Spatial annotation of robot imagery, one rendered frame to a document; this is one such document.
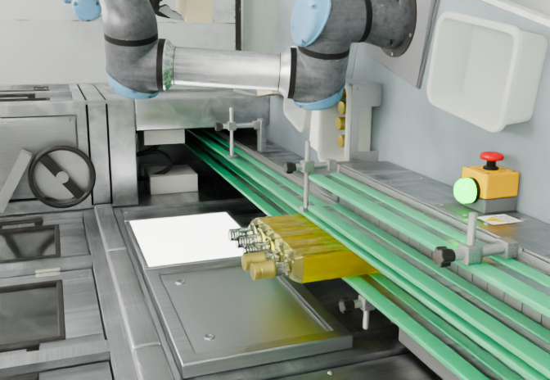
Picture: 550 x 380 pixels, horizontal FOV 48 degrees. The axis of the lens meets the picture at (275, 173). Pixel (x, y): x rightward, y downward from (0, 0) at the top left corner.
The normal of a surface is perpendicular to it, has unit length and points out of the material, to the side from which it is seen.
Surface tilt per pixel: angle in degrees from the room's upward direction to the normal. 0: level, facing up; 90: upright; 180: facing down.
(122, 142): 90
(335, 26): 90
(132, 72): 73
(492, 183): 90
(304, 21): 4
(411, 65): 3
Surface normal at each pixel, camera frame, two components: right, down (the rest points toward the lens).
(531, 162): -0.94, 0.07
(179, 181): 0.34, 0.22
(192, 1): 0.33, 0.47
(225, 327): 0.01, -0.97
